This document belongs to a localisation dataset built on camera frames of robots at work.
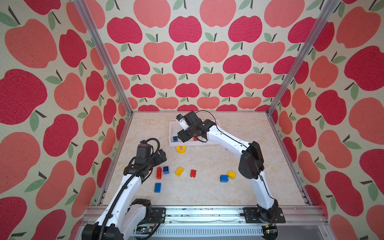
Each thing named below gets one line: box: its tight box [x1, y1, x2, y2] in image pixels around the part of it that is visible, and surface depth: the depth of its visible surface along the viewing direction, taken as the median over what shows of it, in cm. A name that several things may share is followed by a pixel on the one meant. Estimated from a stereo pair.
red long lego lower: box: [156, 167, 163, 180], surface depth 89 cm
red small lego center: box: [190, 169, 197, 178], surface depth 90 cm
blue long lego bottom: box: [154, 182, 162, 193], surface depth 84 cm
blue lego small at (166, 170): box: [163, 166, 170, 175], surface depth 89 cm
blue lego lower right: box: [220, 175, 229, 183], surface depth 88 cm
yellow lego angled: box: [175, 167, 185, 177], surface depth 90 cm
